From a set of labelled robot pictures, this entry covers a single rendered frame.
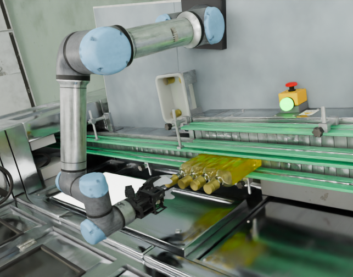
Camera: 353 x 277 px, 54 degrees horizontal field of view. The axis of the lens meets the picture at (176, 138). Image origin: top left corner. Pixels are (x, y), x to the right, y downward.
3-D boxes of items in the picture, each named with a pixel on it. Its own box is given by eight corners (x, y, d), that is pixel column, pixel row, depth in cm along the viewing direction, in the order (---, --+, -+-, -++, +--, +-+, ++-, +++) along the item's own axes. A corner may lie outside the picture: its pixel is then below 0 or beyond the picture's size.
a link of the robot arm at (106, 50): (194, 8, 124) (56, 34, 90) (228, 3, 113) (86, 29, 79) (199, 42, 128) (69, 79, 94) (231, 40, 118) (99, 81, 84)
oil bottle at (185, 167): (213, 160, 143) (178, 180, 129) (211, 147, 141) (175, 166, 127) (224, 161, 139) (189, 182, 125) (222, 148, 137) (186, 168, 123)
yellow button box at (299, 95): (290, 107, 125) (280, 112, 121) (287, 87, 124) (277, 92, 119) (308, 107, 121) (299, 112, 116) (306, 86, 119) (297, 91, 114)
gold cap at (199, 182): (199, 184, 118) (190, 190, 115) (197, 175, 117) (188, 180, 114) (207, 186, 115) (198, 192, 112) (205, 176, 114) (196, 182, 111)
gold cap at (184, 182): (186, 182, 122) (178, 188, 119) (185, 173, 121) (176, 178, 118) (194, 184, 120) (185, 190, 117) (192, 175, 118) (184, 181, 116)
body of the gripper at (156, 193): (168, 207, 112) (141, 225, 104) (151, 200, 118) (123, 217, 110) (165, 186, 110) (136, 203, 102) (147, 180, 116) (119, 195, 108)
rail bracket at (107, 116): (119, 130, 201) (86, 143, 186) (112, 102, 197) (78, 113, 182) (124, 131, 198) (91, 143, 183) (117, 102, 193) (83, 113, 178)
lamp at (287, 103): (283, 109, 119) (279, 111, 117) (281, 97, 118) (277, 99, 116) (295, 109, 116) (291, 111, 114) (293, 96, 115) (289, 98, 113)
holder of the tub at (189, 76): (179, 128, 170) (168, 132, 165) (168, 72, 163) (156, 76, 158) (205, 128, 158) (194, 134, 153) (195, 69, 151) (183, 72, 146)
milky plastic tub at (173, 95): (176, 117, 169) (163, 123, 163) (167, 72, 163) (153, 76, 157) (203, 118, 156) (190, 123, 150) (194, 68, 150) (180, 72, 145)
